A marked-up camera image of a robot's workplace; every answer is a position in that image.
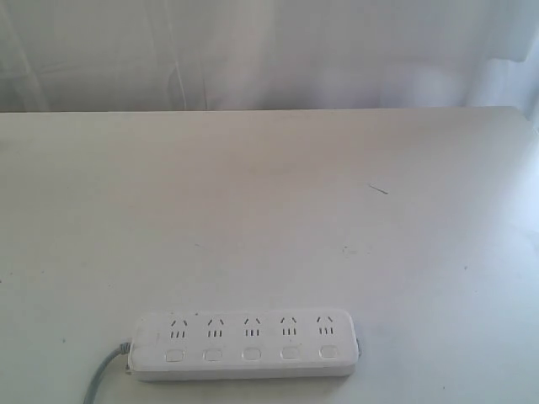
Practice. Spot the white five-socket power strip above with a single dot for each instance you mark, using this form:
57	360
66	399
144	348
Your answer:
244	345

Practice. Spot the white backdrop curtain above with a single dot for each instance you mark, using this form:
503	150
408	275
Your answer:
213	55

